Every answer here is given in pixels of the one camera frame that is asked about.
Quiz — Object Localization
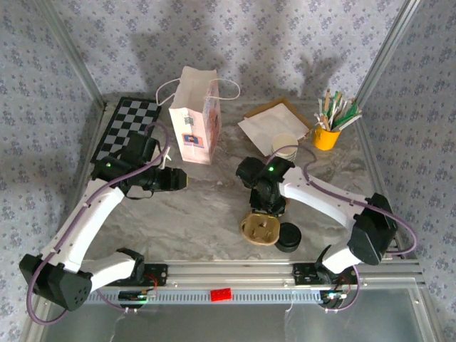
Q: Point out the brown pulp cup carrier stack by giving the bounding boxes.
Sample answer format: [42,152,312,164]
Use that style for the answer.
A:
[239,209,281,248]

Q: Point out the white paper carry bag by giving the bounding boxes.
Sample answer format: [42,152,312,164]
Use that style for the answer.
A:
[155,66,242,166]

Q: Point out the white paper napkin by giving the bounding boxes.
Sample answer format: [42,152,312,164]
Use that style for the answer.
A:
[237,117,282,154]

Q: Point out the black cup lid stack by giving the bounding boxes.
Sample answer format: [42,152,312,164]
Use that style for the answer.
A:
[274,222,302,254]

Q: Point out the stack of black paper cups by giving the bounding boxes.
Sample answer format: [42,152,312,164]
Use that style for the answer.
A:
[271,133,299,163]

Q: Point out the black and grey checkerboard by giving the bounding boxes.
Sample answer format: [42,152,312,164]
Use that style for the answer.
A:
[89,96,162,165]

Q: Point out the white napkin pile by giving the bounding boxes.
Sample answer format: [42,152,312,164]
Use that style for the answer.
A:
[245,105,310,143]

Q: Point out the yellow holder cup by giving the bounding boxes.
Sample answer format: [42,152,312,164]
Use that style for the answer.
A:
[312,124,342,152]

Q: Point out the long aluminium base beam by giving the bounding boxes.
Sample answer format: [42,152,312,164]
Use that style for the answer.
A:
[67,259,427,290]

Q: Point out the red toy brick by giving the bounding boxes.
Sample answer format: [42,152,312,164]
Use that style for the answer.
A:
[209,289,233,303]

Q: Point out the small circuit board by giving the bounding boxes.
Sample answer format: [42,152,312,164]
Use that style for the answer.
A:
[320,290,349,304]
[118,289,158,303]

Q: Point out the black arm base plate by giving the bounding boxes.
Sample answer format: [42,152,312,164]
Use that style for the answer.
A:
[140,262,169,286]
[291,262,323,286]

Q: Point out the aluminium back rail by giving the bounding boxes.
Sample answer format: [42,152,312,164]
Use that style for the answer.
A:
[101,91,359,106]

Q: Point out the grey slotted cable duct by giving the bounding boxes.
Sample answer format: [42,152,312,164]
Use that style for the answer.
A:
[76,289,323,306]

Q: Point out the aluminium side rail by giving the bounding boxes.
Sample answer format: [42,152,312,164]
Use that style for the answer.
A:
[356,123,427,286]

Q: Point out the aluminium frame post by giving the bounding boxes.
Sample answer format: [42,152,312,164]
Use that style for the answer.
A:
[35,0,108,110]
[355,0,427,105]

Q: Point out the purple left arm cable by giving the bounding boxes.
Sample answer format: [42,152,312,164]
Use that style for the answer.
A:
[27,123,172,326]

